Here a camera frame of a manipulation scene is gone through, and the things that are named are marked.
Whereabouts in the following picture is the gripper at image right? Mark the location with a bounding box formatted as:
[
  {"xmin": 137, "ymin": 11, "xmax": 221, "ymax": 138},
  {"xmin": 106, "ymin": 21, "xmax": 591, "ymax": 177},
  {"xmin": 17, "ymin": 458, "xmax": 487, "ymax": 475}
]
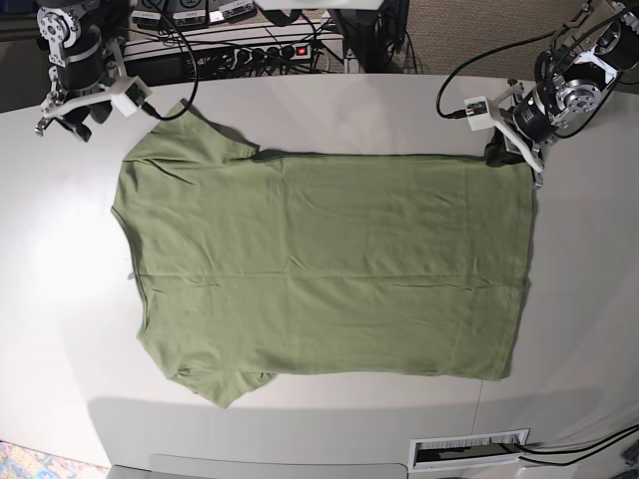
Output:
[{"xmin": 484, "ymin": 79, "xmax": 557, "ymax": 188}]

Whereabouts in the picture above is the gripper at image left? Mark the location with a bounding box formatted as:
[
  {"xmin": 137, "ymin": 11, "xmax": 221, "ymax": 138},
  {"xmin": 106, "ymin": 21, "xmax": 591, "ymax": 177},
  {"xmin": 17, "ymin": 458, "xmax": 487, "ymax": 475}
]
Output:
[{"xmin": 35, "ymin": 37, "xmax": 125, "ymax": 143}]

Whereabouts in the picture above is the green T-shirt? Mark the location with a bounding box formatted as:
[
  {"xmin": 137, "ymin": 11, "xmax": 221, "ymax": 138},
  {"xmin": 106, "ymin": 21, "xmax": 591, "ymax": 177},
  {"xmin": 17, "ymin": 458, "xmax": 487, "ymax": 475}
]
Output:
[{"xmin": 112, "ymin": 112, "xmax": 535, "ymax": 407}]

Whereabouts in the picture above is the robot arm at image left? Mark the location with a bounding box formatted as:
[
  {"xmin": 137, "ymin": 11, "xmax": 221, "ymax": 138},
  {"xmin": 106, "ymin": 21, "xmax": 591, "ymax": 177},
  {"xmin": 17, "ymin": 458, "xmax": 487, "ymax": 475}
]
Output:
[{"xmin": 35, "ymin": 1, "xmax": 413, "ymax": 142}]

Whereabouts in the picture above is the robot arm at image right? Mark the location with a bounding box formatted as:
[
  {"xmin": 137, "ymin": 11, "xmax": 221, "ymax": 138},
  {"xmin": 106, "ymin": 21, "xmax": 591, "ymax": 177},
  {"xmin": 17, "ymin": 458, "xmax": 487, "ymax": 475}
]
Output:
[{"xmin": 484, "ymin": 1, "xmax": 638, "ymax": 184}]

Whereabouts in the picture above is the white power strip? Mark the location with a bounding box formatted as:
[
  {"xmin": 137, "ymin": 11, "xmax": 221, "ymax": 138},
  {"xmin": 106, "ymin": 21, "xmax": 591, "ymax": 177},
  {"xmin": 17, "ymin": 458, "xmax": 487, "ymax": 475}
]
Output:
[{"xmin": 226, "ymin": 43, "xmax": 314, "ymax": 64}]

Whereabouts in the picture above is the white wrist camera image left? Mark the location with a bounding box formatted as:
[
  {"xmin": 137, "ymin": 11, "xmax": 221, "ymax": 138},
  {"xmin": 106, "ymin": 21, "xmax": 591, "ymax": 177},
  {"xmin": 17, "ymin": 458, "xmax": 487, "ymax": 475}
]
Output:
[{"xmin": 110, "ymin": 77, "xmax": 152, "ymax": 117}]

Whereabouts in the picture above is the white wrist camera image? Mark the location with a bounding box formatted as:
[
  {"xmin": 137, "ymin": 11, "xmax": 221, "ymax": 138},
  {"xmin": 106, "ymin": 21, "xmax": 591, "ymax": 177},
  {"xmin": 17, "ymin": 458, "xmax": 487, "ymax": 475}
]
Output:
[
  {"xmin": 464, "ymin": 96, "xmax": 495, "ymax": 132},
  {"xmin": 110, "ymin": 77, "xmax": 152, "ymax": 117}
]

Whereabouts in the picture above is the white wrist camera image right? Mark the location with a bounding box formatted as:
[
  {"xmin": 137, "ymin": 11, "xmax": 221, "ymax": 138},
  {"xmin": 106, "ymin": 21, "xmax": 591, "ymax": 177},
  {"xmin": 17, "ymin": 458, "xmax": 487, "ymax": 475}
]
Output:
[{"xmin": 464, "ymin": 96, "xmax": 495, "ymax": 132}]

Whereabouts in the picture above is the black camera cable image left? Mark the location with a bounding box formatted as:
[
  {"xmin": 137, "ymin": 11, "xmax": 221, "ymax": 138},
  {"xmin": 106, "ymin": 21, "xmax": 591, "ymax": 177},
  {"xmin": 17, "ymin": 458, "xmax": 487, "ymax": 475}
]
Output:
[{"xmin": 125, "ymin": 1, "xmax": 200, "ymax": 122}]

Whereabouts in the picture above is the black camera cable image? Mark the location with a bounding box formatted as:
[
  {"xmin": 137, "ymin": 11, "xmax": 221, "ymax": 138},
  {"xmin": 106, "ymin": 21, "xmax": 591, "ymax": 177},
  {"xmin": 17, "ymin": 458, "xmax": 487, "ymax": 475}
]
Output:
[
  {"xmin": 125, "ymin": 1, "xmax": 200, "ymax": 122},
  {"xmin": 435, "ymin": 29, "xmax": 560, "ymax": 121}
]

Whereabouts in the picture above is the black camera cable image right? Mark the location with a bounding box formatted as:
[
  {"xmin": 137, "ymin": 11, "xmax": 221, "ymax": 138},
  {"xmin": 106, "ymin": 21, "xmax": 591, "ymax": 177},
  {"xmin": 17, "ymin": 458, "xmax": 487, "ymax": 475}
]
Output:
[{"xmin": 435, "ymin": 29, "xmax": 560, "ymax": 121}]

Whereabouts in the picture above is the table cable grommet slot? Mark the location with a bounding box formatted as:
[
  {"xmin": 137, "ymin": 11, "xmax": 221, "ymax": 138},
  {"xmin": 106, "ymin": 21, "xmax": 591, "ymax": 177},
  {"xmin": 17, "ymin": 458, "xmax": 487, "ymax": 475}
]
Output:
[{"xmin": 408, "ymin": 429, "xmax": 530, "ymax": 472}]

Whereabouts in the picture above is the black cable at grommet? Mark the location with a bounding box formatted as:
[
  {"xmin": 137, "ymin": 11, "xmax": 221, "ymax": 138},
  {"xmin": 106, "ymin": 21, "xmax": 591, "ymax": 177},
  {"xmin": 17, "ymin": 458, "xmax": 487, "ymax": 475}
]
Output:
[{"xmin": 518, "ymin": 426, "xmax": 639, "ymax": 468}]

